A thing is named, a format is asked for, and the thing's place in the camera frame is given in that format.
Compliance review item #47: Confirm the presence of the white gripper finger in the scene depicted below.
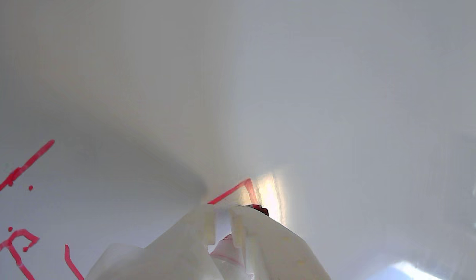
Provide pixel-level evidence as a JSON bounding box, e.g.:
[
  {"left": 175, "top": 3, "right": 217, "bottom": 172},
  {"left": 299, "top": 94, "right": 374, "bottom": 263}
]
[
  {"left": 85, "top": 205, "right": 223, "bottom": 280},
  {"left": 230, "top": 206, "right": 331, "bottom": 280}
]

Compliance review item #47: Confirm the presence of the white red whiteboard marker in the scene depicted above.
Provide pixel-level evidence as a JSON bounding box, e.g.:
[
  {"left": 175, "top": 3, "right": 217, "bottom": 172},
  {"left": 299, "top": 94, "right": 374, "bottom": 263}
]
[{"left": 208, "top": 204, "right": 269, "bottom": 280}]

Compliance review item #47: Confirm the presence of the large whiteboard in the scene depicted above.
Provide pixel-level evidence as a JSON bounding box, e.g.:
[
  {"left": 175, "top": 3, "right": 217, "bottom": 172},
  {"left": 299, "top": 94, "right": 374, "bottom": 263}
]
[{"left": 0, "top": 0, "right": 476, "bottom": 280}]

